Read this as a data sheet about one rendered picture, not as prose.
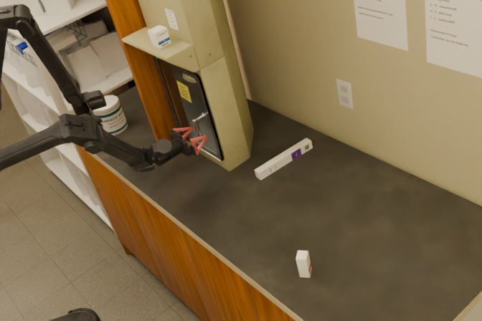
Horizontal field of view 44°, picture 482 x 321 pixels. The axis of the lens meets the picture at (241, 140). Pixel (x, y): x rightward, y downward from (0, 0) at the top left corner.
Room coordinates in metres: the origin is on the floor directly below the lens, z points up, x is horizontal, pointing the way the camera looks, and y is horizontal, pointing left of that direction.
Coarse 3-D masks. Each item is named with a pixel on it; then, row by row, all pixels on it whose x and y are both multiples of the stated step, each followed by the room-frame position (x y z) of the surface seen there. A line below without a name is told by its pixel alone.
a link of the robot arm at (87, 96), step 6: (96, 90) 2.12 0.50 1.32; (72, 96) 2.06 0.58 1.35; (84, 96) 2.11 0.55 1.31; (90, 96) 2.10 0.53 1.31; (96, 96) 2.09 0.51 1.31; (102, 96) 2.11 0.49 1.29; (72, 102) 2.06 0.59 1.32; (78, 102) 2.06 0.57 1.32; (90, 102) 2.09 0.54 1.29; (96, 102) 2.09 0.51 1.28; (102, 102) 2.09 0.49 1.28; (96, 108) 2.10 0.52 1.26
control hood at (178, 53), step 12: (132, 36) 2.10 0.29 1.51; (144, 36) 2.07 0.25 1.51; (144, 48) 1.96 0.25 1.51; (156, 48) 1.93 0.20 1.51; (168, 48) 1.91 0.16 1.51; (180, 48) 1.88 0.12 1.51; (192, 48) 1.88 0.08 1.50; (168, 60) 1.83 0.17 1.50; (180, 60) 1.85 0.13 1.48; (192, 60) 1.88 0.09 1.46
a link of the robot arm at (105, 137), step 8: (96, 120) 1.63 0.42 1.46; (96, 128) 1.61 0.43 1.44; (104, 136) 1.59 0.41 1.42; (112, 136) 1.64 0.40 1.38; (88, 144) 1.52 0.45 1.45; (96, 144) 1.53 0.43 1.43; (104, 144) 1.59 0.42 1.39; (112, 144) 1.62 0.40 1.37; (120, 144) 1.66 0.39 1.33; (128, 144) 1.72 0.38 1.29; (88, 152) 1.54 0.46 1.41; (96, 152) 1.55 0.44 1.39; (104, 152) 1.64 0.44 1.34; (112, 152) 1.64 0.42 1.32; (120, 152) 1.66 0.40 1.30; (128, 152) 1.69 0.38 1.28; (136, 152) 1.74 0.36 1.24; (144, 152) 1.80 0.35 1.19; (128, 160) 1.72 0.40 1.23; (136, 160) 1.73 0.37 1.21; (144, 160) 1.75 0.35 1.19; (136, 168) 1.76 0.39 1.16
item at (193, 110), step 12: (168, 72) 2.08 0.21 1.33; (180, 72) 2.00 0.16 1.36; (192, 72) 1.92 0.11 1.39; (168, 84) 2.11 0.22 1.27; (192, 84) 1.94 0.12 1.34; (180, 96) 2.05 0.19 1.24; (192, 96) 1.96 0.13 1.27; (204, 96) 1.89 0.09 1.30; (180, 108) 2.08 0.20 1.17; (192, 108) 1.99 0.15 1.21; (204, 108) 1.90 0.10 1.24; (180, 120) 2.11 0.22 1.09; (204, 120) 1.93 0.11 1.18; (192, 132) 2.04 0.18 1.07; (204, 132) 1.95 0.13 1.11; (204, 144) 1.98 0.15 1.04; (216, 144) 1.90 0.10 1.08; (216, 156) 1.92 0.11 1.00
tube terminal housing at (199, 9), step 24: (144, 0) 2.11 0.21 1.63; (168, 0) 1.96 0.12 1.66; (192, 0) 1.91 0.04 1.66; (216, 0) 2.03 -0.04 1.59; (168, 24) 2.01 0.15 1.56; (192, 24) 1.90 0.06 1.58; (216, 24) 1.94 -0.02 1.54; (216, 48) 1.93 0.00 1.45; (216, 72) 1.92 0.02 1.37; (216, 96) 1.90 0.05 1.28; (240, 96) 2.04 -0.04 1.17; (216, 120) 1.89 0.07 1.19; (240, 120) 1.94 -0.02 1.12; (240, 144) 1.93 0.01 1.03
